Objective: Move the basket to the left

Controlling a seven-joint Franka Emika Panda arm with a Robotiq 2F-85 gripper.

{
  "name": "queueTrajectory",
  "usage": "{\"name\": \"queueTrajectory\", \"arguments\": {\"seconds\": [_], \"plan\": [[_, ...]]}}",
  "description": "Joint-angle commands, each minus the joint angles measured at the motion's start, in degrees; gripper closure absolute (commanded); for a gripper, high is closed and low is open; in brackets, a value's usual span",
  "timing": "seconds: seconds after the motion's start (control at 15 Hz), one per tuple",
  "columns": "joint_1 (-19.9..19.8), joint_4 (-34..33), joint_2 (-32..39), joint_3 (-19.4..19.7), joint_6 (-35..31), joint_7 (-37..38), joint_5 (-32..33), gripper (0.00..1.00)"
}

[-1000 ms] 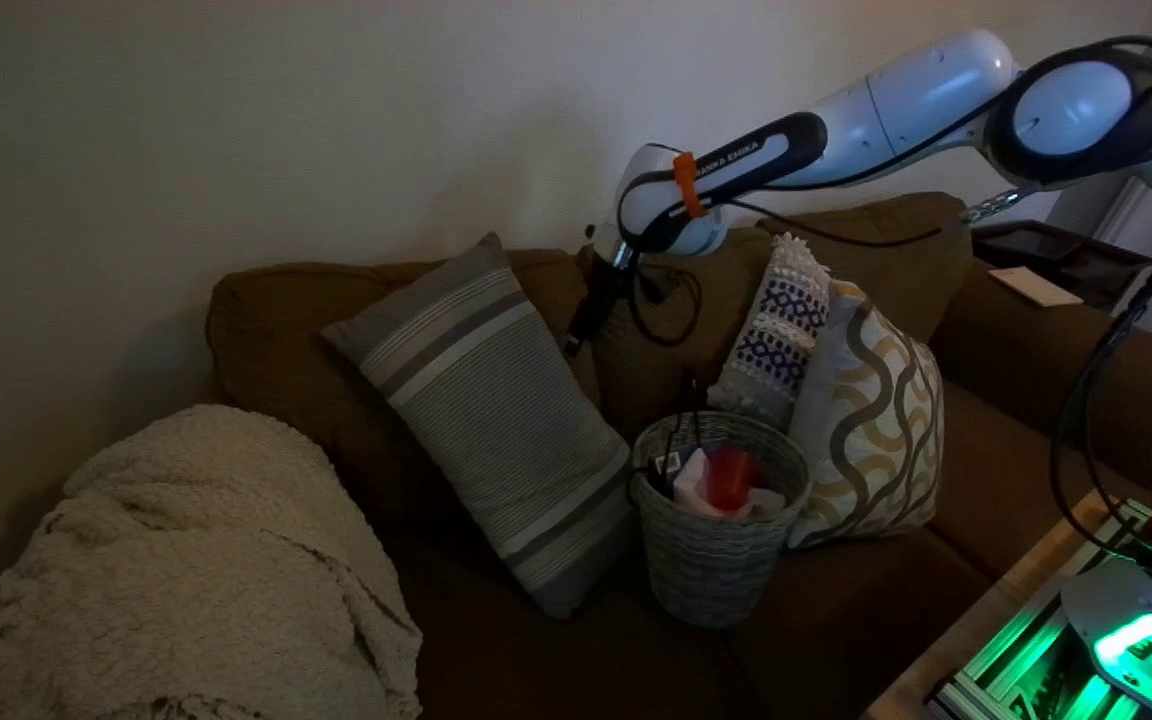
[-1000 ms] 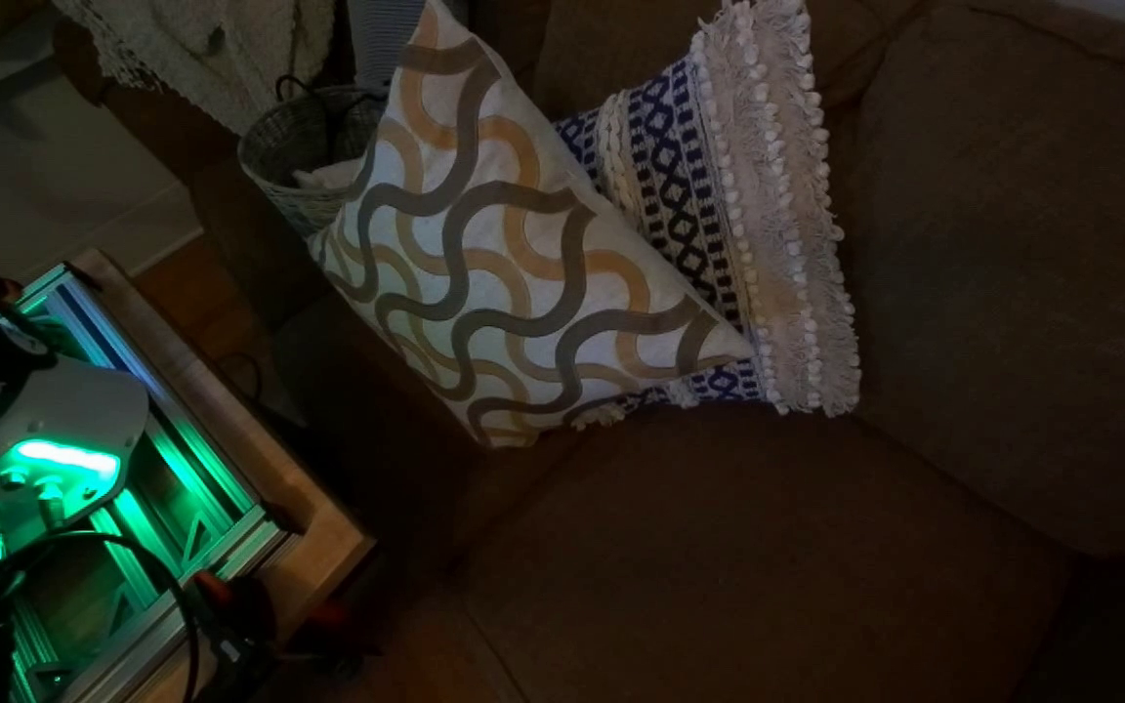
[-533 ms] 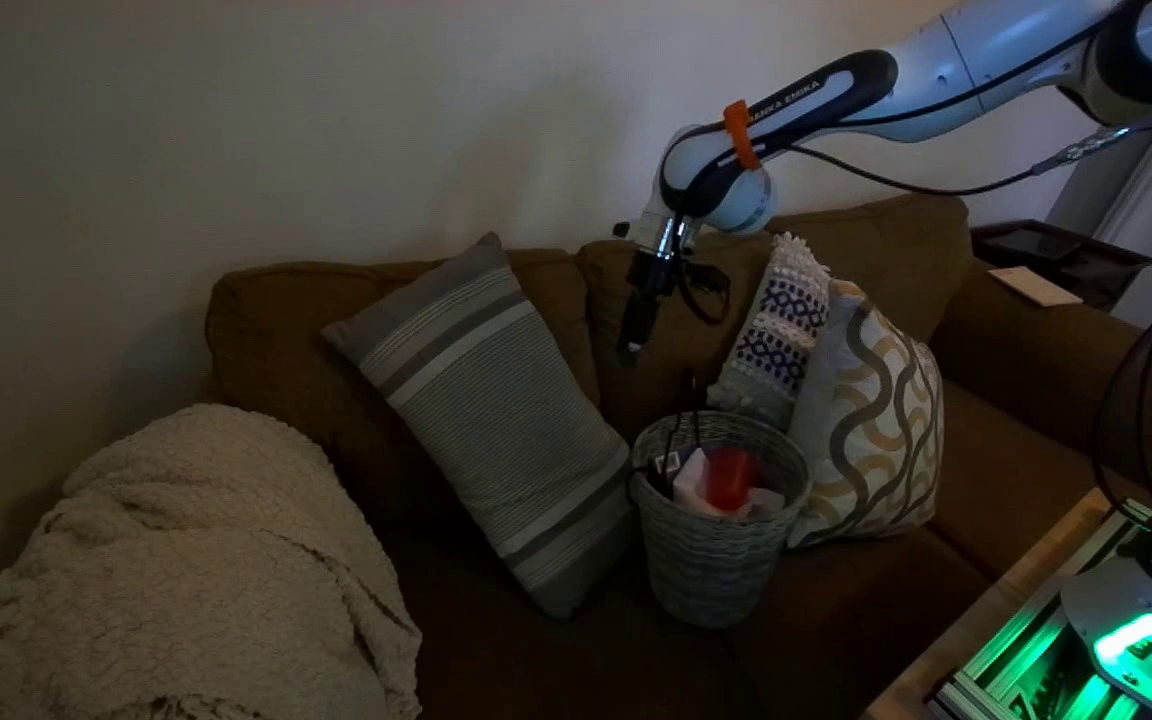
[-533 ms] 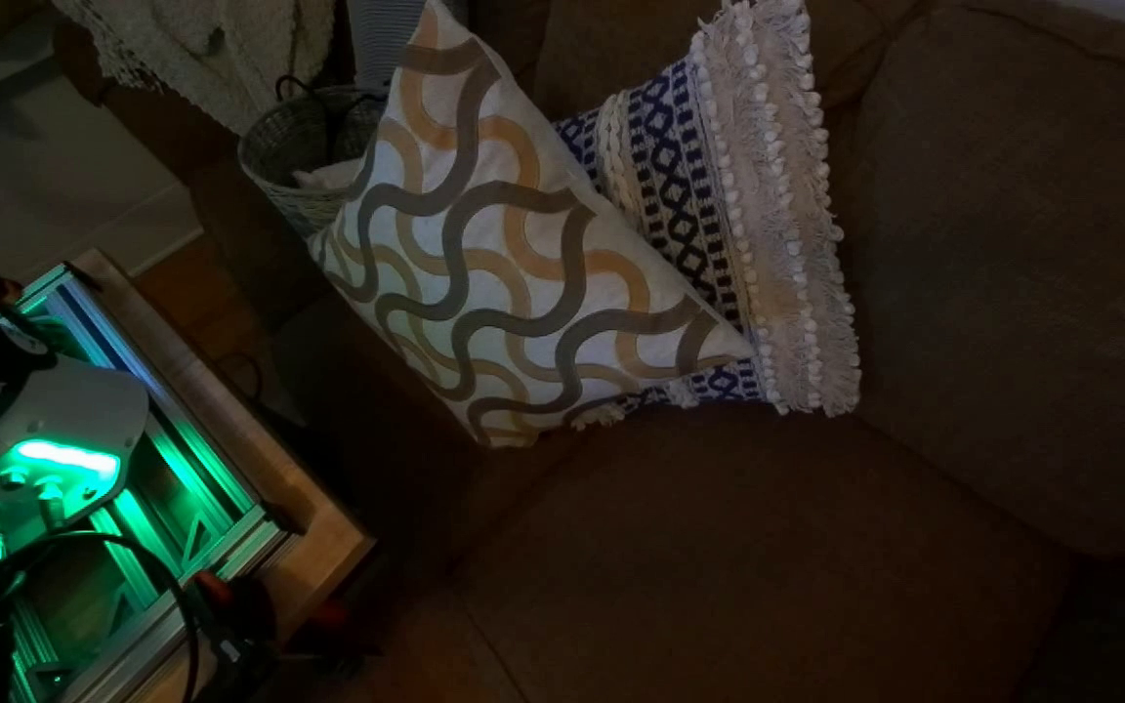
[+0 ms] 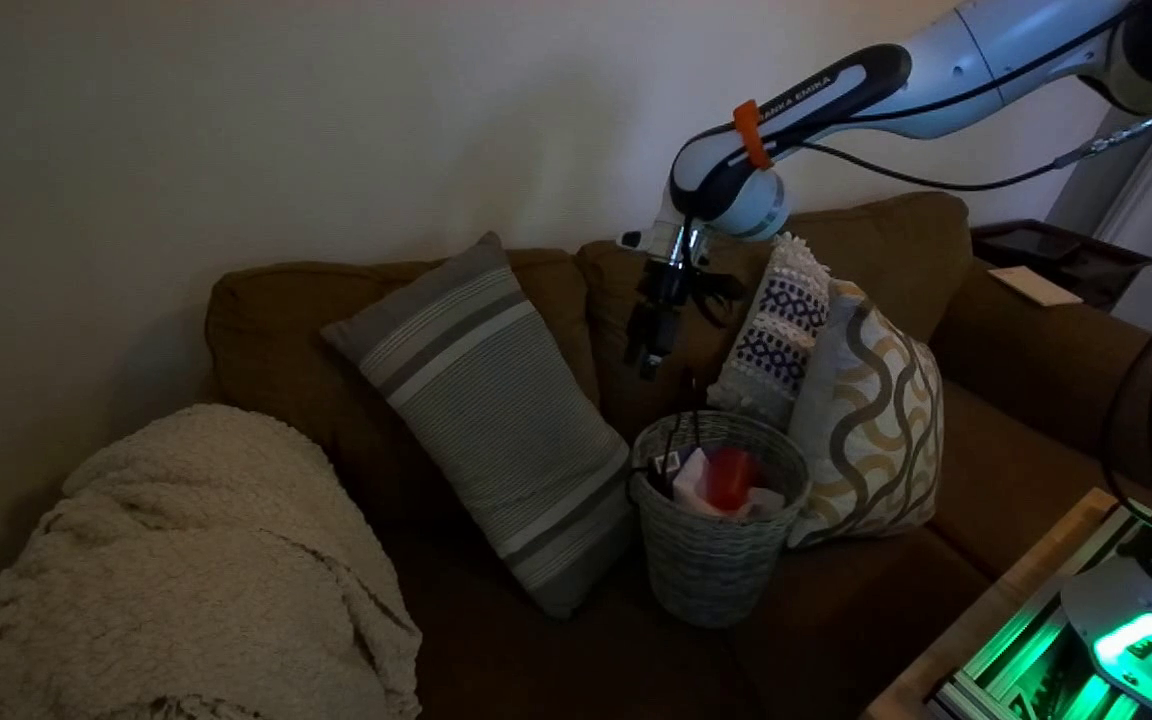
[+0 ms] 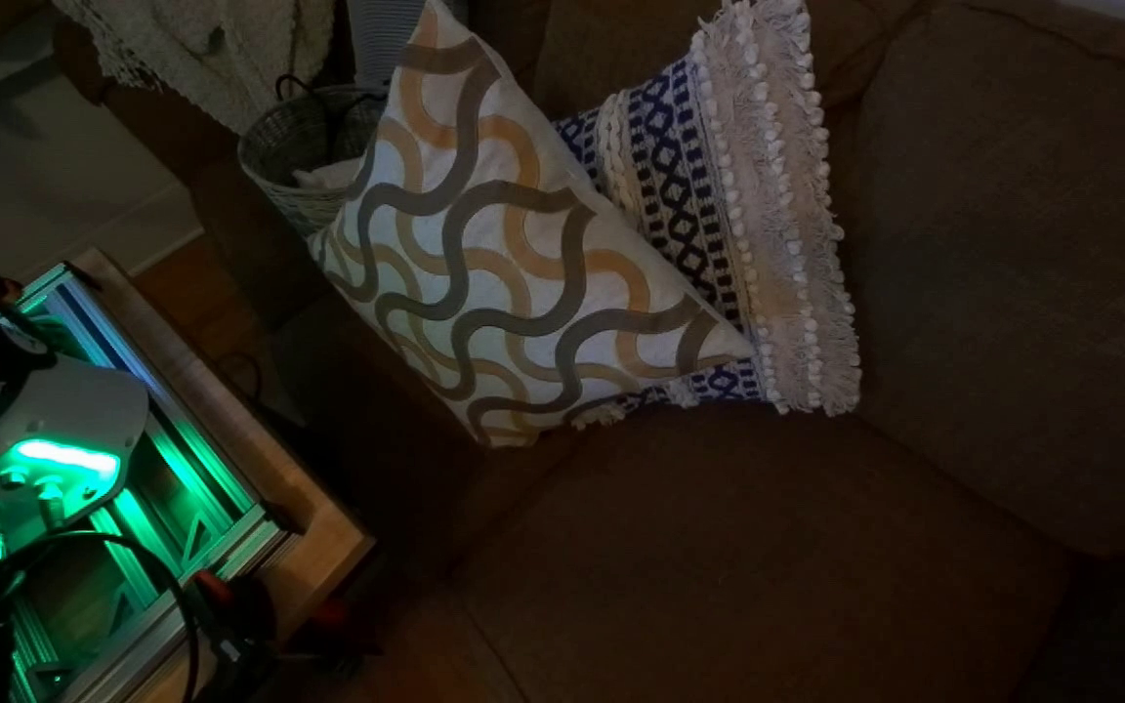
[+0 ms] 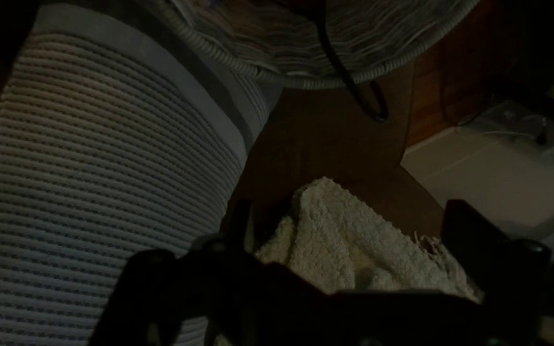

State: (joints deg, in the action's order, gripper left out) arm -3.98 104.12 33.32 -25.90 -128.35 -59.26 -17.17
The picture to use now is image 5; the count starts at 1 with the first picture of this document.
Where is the red item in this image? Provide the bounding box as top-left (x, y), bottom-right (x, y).
top-left (704, 444), bottom-right (765, 517)

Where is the blue white fringed pillow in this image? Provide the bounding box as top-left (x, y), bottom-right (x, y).
top-left (704, 231), bottom-right (836, 431)

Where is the red white blue cloth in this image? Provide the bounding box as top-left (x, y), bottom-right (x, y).
top-left (663, 444), bottom-right (787, 523)

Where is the green lit electronics box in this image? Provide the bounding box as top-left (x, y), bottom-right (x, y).
top-left (924, 505), bottom-right (1152, 720)

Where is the dark side table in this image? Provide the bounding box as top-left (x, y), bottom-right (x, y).
top-left (967, 216), bottom-right (1152, 313)

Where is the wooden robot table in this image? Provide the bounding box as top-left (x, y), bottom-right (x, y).
top-left (861, 486), bottom-right (1152, 720)

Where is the orange strap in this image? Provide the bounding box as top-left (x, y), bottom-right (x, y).
top-left (727, 95), bottom-right (776, 174)

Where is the white sheet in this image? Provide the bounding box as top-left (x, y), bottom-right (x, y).
top-left (984, 259), bottom-right (1087, 313)

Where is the grey striped pillow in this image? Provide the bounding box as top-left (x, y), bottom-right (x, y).
top-left (322, 229), bottom-right (636, 624)

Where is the cream knitted blanket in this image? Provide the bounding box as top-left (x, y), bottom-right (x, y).
top-left (0, 400), bottom-right (428, 720)

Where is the grey woven basket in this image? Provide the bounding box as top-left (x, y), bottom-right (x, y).
top-left (624, 371), bottom-right (817, 632)

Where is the brown sofa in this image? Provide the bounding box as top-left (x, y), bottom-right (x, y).
top-left (202, 189), bottom-right (1152, 720)

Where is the wave pattern pillow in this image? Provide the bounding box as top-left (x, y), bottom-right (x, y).
top-left (786, 271), bottom-right (953, 553)

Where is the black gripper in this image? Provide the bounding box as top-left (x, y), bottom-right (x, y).
top-left (624, 216), bottom-right (712, 385)

